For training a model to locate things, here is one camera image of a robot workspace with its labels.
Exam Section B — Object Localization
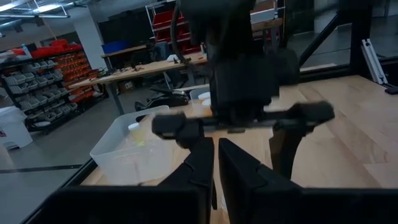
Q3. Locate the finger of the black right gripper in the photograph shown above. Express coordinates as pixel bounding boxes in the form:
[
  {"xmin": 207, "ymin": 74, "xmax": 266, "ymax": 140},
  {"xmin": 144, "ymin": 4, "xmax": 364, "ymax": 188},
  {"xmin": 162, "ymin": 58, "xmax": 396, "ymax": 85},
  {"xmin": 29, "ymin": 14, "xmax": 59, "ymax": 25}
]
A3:
[
  {"xmin": 175, "ymin": 130, "xmax": 206, "ymax": 149},
  {"xmin": 269, "ymin": 127, "xmax": 308, "ymax": 180}
]

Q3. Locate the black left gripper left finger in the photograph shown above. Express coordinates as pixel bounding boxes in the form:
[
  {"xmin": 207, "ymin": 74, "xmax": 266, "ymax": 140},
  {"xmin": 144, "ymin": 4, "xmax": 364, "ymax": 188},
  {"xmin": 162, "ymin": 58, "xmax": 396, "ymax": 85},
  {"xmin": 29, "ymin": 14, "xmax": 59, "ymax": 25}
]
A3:
[{"xmin": 157, "ymin": 137, "xmax": 215, "ymax": 224}]

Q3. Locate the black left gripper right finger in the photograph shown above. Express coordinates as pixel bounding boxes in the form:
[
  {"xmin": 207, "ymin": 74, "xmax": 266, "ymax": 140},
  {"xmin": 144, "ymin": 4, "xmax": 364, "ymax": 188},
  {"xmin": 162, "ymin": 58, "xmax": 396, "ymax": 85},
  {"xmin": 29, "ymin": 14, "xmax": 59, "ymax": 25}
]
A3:
[{"xmin": 219, "ymin": 138, "xmax": 302, "ymax": 224}]

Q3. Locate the small white-capped pill bottle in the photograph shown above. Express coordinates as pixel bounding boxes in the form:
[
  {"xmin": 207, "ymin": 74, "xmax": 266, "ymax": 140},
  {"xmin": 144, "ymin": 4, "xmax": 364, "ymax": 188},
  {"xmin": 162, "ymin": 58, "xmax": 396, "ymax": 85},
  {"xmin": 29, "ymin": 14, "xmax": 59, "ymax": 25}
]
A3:
[{"xmin": 127, "ymin": 122, "xmax": 147, "ymax": 149}]

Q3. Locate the clear plastic bin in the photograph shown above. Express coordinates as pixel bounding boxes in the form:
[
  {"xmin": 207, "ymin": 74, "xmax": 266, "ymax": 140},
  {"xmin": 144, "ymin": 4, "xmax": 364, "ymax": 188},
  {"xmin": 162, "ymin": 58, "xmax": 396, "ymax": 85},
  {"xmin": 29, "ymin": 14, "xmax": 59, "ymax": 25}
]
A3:
[
  {"xmin": 89, "ymin": 105, "xmax": 178, "ymax": 187},
  {"xmin": 188, "ymin": 86, "xmax": 215, "ymax": 118}
]

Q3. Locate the black low machine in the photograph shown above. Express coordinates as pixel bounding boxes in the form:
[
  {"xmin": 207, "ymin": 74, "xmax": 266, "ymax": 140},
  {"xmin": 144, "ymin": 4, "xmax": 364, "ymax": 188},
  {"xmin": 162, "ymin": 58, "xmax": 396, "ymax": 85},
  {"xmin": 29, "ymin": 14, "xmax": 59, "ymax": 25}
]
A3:
[{"xmin": 134, "ymin": 86, "xmax": 190, "ymax": 113}]

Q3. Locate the long wooden workbench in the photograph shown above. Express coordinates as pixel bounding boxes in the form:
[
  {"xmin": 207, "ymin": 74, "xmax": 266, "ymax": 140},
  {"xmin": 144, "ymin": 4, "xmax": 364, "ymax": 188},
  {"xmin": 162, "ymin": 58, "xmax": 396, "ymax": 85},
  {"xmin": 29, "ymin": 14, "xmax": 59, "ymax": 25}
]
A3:
[{"xmin": 68, "ymin": 51, "xmax": 209, "ymax": 118}]

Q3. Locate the grey office chair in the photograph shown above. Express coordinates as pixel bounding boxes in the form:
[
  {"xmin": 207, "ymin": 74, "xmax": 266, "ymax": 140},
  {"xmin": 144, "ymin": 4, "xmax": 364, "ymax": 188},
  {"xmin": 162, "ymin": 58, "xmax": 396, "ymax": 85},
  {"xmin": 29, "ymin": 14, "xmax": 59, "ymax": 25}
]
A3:
[{"xmin": 154, "ymin": 42, "xmax": 170, "ymax": 60}]

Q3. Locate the red shelf rack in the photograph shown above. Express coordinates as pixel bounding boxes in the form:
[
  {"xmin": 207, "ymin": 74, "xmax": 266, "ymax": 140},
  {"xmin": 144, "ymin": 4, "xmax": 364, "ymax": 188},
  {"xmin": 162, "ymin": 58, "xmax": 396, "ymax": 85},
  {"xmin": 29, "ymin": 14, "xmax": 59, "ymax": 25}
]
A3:
[{"xmin": 146, "ymin": 0, "xmax": 280, "ymax": 55}]

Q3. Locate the blue storage crate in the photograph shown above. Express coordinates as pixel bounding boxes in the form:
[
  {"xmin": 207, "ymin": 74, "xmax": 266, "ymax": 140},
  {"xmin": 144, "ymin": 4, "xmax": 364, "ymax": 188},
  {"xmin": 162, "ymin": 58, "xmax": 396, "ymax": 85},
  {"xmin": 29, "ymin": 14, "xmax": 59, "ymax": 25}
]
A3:
[{"xmin": 101, "ymin": 40, "xmax": 130, "ymax": 54}]

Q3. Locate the silver aluminium extrusion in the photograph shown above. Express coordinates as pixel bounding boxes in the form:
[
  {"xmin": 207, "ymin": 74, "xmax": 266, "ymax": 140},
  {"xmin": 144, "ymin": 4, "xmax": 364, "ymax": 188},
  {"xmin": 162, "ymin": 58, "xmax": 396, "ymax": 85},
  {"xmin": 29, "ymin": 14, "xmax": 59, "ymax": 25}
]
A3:
[{"xmin": 360, "ymin": 37, "xmax": 389, "ymax": 85}]

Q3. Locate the shelf rack of parts bins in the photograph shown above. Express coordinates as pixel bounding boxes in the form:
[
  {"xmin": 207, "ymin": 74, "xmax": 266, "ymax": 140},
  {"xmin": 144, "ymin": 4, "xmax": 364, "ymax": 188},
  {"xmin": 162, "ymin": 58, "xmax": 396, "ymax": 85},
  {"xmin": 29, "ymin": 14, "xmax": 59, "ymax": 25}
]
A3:
[{"xmin": 0, "ymin": 39, "xmax": 108, "ymax": 133}]

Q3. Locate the white waste container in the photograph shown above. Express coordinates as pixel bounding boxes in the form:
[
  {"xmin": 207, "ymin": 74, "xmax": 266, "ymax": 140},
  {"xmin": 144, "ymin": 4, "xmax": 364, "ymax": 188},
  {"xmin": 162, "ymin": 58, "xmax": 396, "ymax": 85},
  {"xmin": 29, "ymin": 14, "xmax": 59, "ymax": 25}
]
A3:
[{"xmin": 0, "ymin": 105, "xmax": 34, "ymax": 150}]

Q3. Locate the ceiling light fixture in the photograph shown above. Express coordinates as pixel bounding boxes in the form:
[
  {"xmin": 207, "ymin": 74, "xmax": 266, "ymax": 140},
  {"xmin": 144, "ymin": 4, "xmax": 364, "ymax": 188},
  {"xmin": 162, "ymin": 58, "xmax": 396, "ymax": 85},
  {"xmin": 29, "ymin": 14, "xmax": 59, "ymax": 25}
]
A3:
[{"xmin": 0, "ymin": 0, "xmax": 71, "ymax": 19}]

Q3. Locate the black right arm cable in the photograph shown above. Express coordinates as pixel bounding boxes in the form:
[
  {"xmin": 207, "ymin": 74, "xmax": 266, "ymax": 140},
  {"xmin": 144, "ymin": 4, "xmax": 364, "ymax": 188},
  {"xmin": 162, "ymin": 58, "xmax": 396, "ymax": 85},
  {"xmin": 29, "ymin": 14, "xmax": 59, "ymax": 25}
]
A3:
[{"xmin": 170, "ymin": 2, "xmax": 191, "ymax": 65}]

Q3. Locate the black aluminium table frame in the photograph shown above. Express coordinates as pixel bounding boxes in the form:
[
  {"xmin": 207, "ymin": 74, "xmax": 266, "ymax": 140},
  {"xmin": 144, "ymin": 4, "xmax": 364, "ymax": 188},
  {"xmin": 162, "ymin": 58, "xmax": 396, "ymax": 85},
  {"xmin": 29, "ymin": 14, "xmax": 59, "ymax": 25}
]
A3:
[{"xmin": 57, "ymin": 0, "xmax": 398, "ymax": 189}]

